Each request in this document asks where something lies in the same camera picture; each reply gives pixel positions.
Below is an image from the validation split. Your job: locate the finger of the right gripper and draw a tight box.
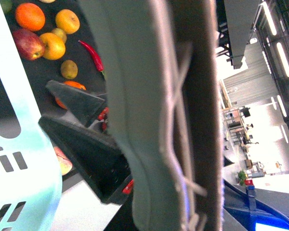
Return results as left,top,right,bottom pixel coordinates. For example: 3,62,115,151
39,115,132,205
46,80,107,127

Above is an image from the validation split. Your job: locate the teal plastic shopping basket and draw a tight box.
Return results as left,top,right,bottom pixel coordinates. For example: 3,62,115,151
0,6,62,231

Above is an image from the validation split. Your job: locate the black fruit display shelf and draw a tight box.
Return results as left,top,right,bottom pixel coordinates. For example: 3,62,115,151
0,0,126,183

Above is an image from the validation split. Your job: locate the red apple front shelf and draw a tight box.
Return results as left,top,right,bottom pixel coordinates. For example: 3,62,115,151
12,28,45,61

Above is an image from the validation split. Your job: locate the large orange front right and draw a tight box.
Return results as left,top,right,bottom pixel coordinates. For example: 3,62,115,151
55,80,86,109

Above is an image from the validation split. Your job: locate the pink peach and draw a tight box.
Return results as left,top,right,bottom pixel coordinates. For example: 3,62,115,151
54,146,73,176

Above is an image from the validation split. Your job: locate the brown kiwi fruit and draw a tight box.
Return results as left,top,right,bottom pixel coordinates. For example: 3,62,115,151
60,60,78,79

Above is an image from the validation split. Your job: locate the red chili pepper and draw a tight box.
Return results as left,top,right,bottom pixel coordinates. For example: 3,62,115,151
78,40,105,76

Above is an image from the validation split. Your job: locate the yellow apple front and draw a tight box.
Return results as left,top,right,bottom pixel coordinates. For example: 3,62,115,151
39,33,66,60

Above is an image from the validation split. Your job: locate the yellow apple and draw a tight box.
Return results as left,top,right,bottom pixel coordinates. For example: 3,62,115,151
39,33,66,60
55,9,80,35

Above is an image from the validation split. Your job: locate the small yellow-green fruit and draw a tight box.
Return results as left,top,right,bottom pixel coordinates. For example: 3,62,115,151
51,28,67,43

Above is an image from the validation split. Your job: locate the yellow apple far right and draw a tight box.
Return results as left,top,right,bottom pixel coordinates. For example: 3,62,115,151
55,9,80,35

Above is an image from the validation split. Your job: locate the orange near pears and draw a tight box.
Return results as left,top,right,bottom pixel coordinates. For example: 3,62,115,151
15,2,46,32

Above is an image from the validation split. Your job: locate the green lime upper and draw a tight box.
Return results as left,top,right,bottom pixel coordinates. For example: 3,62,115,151
0,0,13,14

